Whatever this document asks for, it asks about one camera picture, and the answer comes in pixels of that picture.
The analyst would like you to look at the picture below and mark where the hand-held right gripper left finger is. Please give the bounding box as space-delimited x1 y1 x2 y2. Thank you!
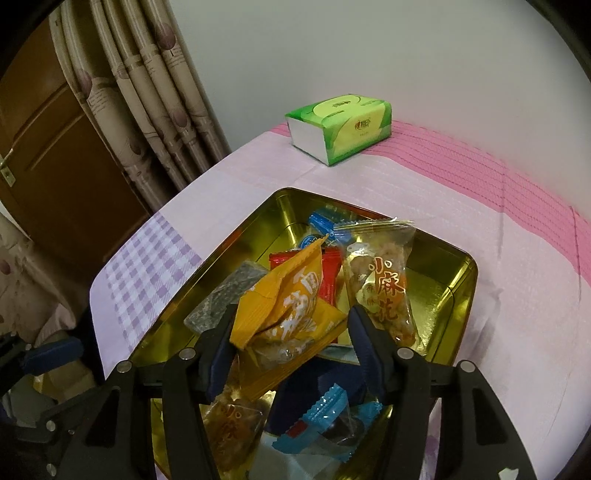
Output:
51 305 239 480

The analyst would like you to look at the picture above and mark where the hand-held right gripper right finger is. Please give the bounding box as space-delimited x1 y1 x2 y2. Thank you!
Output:
348 307 539 480

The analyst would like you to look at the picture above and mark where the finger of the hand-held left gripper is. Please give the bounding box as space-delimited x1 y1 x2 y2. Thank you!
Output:
23 336 85 374

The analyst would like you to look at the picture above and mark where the clear fried snack packet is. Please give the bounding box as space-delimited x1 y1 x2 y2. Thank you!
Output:
201 360 271 478
333 219 426 354

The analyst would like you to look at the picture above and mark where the blue candy wrapper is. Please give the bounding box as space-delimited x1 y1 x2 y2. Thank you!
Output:
271 383 384 462
295 210 354 250

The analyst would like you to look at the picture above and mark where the dark blue teal snack packet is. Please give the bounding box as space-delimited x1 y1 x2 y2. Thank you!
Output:
252 355 386 480

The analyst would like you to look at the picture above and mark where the grey snack packet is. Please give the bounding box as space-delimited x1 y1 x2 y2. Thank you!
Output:
184 261 269 335

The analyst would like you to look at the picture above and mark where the red tin box gold inside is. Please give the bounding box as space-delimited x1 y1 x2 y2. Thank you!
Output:
124 187 478 480

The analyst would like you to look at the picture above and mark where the orange snack packet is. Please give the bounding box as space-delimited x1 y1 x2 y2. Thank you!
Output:
229 235 348 400

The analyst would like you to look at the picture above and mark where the red snack packet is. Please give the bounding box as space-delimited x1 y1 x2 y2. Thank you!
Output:
269 247 342 308

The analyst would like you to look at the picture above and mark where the beige floral cloth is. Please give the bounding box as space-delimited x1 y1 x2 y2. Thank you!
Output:
0 215 90 344

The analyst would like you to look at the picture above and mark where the pink purple checked bedsheet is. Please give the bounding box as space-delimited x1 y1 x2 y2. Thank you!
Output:
89 117 591 480

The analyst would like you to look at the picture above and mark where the brown wooden door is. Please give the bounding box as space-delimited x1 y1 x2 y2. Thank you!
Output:
0 18 153 287

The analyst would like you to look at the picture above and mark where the green tissue pack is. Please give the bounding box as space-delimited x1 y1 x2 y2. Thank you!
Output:
284 93 393 167

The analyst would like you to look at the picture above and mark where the beige patterned curtain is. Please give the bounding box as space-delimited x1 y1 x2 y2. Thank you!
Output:
48 0 232 215

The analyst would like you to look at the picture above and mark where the metal door handle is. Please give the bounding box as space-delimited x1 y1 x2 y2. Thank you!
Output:
0 148 17 185

